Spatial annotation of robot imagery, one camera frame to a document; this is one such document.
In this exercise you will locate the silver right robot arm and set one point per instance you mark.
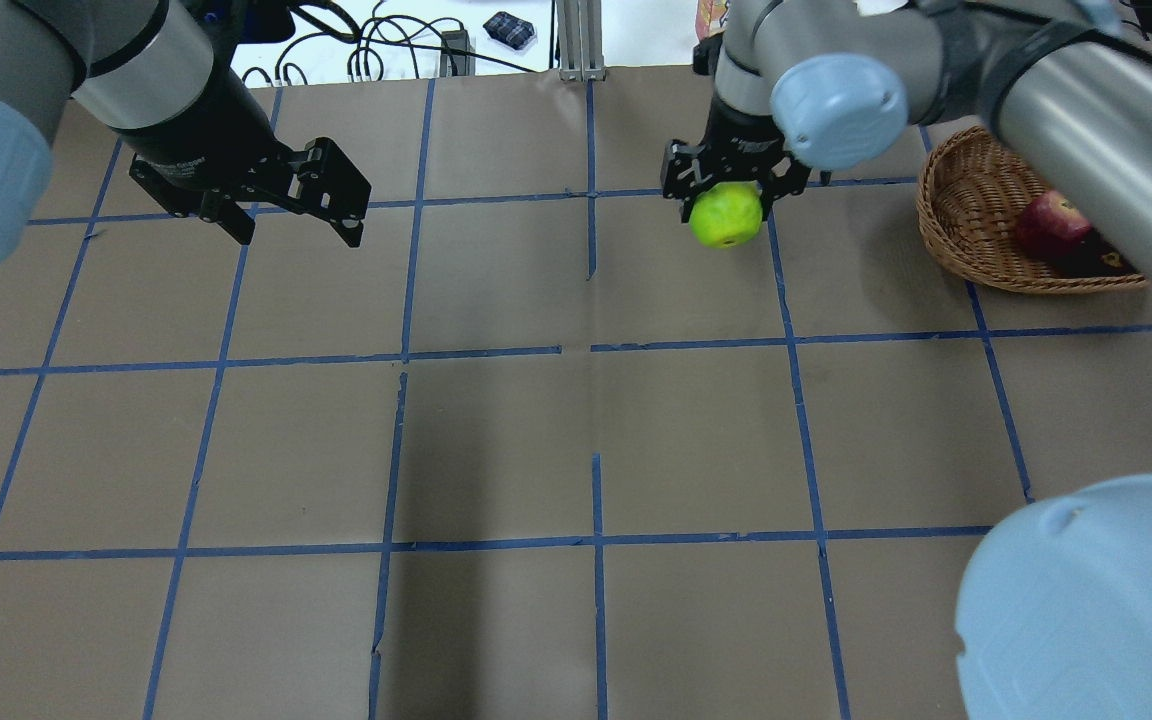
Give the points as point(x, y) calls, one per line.
point(800, 86)

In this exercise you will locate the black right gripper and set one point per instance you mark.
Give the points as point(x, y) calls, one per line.
point(742, 132)

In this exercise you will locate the woven wicker basket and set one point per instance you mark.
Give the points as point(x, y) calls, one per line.
point(972, 192)

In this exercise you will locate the green apple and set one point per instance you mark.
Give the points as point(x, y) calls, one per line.
point(727, 215)

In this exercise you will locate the small dark blue pouch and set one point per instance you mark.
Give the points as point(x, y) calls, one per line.
point(510, 30)

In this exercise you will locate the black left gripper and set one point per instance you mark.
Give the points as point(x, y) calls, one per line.
point(204, 130)

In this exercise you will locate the orange juice bottle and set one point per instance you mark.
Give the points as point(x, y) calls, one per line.
point(710, 17)

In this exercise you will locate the aluminium frame post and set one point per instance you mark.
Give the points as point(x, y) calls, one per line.
point(579, 40)

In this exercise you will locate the dark purple apple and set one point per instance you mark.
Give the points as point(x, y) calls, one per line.
point(1095, 257)

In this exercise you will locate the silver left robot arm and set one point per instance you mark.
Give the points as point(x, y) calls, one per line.
point(158, 75)

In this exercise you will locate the black power adapter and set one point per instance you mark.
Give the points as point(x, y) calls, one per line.
point(457, 55)

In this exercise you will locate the red apple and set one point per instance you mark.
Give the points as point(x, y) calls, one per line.
point(1051, 228)

